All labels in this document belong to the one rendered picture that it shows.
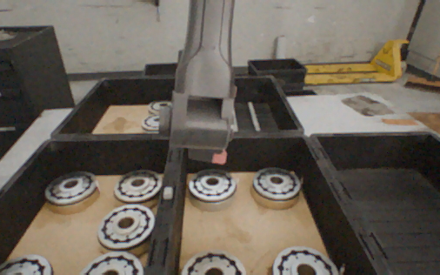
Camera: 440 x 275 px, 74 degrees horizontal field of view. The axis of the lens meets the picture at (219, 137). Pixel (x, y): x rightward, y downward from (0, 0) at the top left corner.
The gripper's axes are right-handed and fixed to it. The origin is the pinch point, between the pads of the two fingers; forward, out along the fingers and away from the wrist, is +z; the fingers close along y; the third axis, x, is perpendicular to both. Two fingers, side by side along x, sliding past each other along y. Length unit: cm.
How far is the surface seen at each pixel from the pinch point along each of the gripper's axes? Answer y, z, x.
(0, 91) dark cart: 4, 71, -141
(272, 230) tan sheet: 18.8, -1.2, 13.7
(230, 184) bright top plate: 13.1, 4.1, 3.3
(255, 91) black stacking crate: -11.2, 47.1, 0.2
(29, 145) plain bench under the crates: 20, 30, -76
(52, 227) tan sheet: 24.8, -10.5, -27.7
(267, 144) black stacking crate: 3.6, 10.8, 9.4
